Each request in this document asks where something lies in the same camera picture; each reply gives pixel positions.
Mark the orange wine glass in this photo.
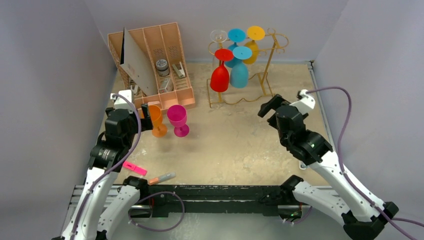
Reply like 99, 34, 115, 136
148, 105, 168, 138

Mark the magenta wine glass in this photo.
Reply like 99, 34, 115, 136
166, 104, 190, 138

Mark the blue wine glass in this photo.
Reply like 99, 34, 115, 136
224, 28, 247, 68
229, 46, 253, 89

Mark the red wine glass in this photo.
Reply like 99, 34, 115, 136
210, 48, 234, 93

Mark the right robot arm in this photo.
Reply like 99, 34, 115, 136
258, 90, 399, 240

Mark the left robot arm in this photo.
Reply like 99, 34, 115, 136
57, 103, 153, 240

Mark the gold wine glass rack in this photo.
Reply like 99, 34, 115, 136
206, 28, 290, 107

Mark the yellow wine glass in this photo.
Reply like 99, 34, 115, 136
243, 25, 266, 65

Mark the clear wine glass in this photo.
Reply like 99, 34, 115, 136
208, 29, 228, 70

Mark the white box in organizer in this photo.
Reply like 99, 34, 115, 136
158, 77, 174, 94

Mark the pink highlighter marker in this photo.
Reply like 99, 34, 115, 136
122, 161, 148, 176

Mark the grey orange marker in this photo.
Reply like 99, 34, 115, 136
148, 172, 176, 186

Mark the small round tin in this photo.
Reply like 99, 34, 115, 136
155, 58, 170, 77

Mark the stapler in organizer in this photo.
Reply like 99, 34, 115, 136
172, 61, 186, 79

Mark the light blue eraser bar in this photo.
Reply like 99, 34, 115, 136
299, 161, 308, 171

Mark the peach file organizer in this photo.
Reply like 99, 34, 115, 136
107, 22, 196, 112

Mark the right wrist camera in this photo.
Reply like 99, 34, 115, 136
290, 89, 316, 115

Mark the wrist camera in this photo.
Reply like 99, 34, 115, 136
290, 89, 316, 115
110, 89, 134, 113

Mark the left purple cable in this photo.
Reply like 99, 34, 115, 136
70, 93, 143, 240

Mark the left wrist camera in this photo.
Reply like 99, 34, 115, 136
110, 89, 134, 113

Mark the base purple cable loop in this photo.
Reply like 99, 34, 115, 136
127, 191, 186, 233

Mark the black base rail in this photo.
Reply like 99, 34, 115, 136
116, 184, 314, 219

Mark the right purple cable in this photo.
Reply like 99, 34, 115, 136
306, 86, 424, 240

